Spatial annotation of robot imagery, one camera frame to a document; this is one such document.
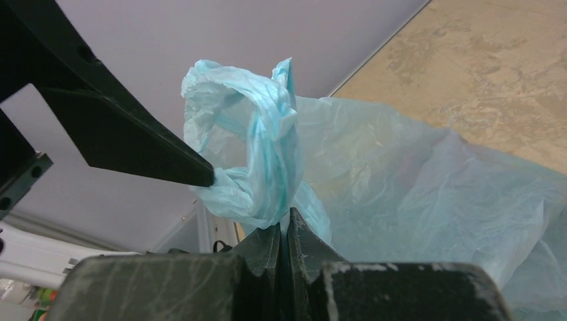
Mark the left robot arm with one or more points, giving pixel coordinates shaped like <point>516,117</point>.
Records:
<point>39,260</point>

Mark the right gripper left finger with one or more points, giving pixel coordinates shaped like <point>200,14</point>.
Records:
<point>239,284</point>

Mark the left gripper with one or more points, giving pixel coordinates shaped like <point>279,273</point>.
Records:
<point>111,129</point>

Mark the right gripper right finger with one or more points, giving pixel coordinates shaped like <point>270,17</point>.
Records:
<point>325,286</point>

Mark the light blue plastic bag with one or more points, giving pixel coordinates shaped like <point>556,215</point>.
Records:
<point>376,185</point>

